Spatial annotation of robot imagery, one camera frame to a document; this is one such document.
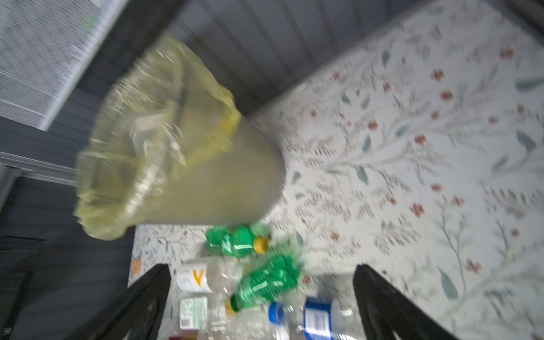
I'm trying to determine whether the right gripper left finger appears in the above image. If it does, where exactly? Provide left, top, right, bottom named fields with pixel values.
left=65, top=263, right=171, bottom=340

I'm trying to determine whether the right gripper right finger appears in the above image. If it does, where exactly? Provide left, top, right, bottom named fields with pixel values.
left=353, top=264, right=456, bottom=340

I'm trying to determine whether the clear bottle green white label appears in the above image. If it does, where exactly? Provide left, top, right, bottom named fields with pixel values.
left=178, top=296, right=234, bottom=333

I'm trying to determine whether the clear bottle blue label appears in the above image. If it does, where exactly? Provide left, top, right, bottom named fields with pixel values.
left=268, top=296, right=364, bottom=340

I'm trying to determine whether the white bottle yellow V label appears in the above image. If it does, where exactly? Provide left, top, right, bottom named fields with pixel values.
left=176, top=257, right=246, bottom=294

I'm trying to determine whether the clear crushed bottle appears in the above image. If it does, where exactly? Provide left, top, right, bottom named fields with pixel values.
left=198, top=307, right=290, bottom=340

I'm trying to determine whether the green bottle near bin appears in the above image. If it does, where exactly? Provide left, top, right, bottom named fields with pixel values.
left=205, top=226, right=269, bottom=259

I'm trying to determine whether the mesh bin with yellow bag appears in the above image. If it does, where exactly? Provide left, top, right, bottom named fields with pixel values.
left=75, top=32, right=286, bottom=241

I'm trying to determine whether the brown tape roll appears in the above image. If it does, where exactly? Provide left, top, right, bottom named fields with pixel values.
left=130, top=257, right=142, bottom=275

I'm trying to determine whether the green bottle yellow cap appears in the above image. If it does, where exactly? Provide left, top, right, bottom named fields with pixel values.
left=225, top=255, right=303, bottom=314

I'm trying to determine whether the white wire wall basket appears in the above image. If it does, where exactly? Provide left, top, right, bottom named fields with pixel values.
left=1, top=0, right=127, bottom=131

